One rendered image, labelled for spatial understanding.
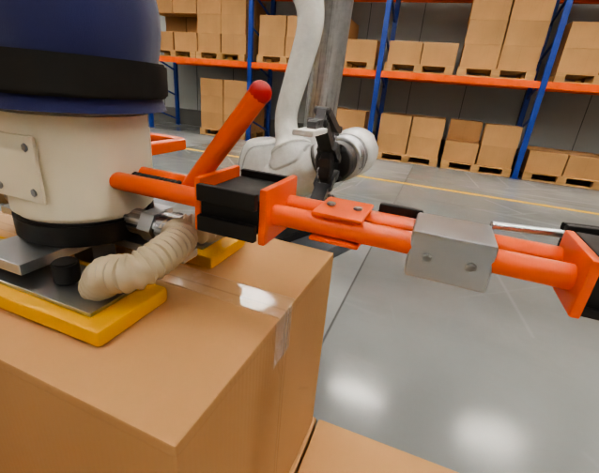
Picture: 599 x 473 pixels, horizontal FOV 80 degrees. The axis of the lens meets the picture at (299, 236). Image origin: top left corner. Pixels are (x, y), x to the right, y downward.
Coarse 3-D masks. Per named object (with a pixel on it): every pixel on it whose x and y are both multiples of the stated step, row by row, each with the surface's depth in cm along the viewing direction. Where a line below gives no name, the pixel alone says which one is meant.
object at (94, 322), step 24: (72, 264) 40; (0, 288) 40; (24, 288) 39; (48, 288) 40; (72, 288) 40; (24, 312) 38; (48, 312) 37; (72, 312) 37; (96, 312) 37; (120, 312) 38; (144, 312) 40; (72, 336) 36; (96, 336) 35
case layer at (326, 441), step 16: (320, 432) 74; (336, 432) 75; (352, 432) 75; (304, 448) 71; (320, 448) 71; (336, 448) 71; (352, 448) 72; (368, 448) 72; (384, 448) 72; (304, 464) 68; (320, 464) 68; (336, 464) 68; (352, 464) 68; (368, 464) 69; (384, 464) 69; (400, 464) 69; (416, 464) 70; (432, 464) 70
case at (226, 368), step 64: (256, 256) 57; (320, 256) 59; (0, 320) 38; (192, 320) 41; (256, 320) 42; (320, 320) 63; (0, 384) 35; (64, 384) 31; (128, 384) 32; (192, 384) 32; (256, 384) 40; (0, 448) 41; (64, 448) 34; (128, 448) 29; (192, 448) 29; (256, 448) 45
